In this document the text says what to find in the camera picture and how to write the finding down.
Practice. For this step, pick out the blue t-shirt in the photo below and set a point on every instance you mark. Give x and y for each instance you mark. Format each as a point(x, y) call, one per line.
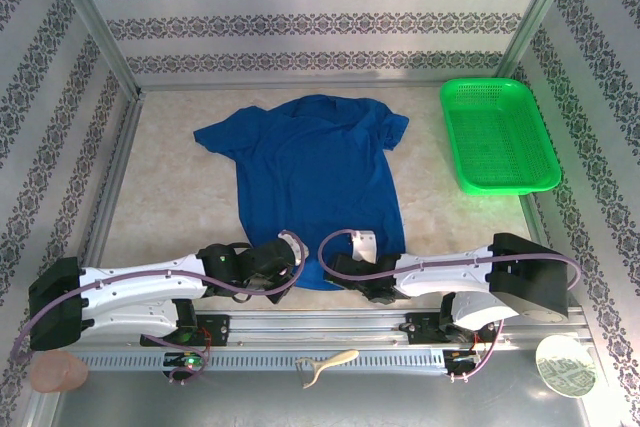
point(315, 172)

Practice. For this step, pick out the green plastic mesh basket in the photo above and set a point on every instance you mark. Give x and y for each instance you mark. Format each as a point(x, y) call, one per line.
point(500, 142)

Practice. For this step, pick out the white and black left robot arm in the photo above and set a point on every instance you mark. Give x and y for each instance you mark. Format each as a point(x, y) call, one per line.
point(130, 292)

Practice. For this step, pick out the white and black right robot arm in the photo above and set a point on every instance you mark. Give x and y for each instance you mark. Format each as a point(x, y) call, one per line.
point(530, 277)

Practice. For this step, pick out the cream plastic peeler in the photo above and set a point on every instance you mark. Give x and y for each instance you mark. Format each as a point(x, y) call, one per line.
point(340, 358)

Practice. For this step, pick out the small circuit board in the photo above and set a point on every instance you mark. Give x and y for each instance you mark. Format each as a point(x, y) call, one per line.
point(187, 361)
point(462, 359)

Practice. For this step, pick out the pink translucent cup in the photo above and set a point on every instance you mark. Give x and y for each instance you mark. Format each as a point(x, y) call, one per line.
point(57, 374)

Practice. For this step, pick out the round green patterned plate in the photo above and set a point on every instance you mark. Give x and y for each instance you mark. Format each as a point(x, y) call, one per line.
point(565, 367)

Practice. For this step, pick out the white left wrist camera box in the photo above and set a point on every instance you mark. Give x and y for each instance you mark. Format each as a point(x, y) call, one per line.
point(295, 249)

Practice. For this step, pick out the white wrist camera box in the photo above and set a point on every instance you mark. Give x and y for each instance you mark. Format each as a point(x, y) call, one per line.
point(364, 247)
point(295, 249)

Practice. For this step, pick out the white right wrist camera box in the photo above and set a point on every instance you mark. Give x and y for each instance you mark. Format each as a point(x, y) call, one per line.
point(364, 247)

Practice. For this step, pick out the aluminium mounting rail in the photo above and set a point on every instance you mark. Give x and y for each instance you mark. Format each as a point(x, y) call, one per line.
point(310, 327)

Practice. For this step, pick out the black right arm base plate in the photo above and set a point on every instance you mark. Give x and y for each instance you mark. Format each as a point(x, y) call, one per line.
point(420, 329)

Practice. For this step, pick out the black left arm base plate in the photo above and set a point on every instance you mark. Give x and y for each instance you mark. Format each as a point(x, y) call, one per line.
point(217, 329)

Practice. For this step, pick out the aluminium frame post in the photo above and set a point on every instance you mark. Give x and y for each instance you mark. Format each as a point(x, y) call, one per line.
point(532, 22)
point(96, 22)

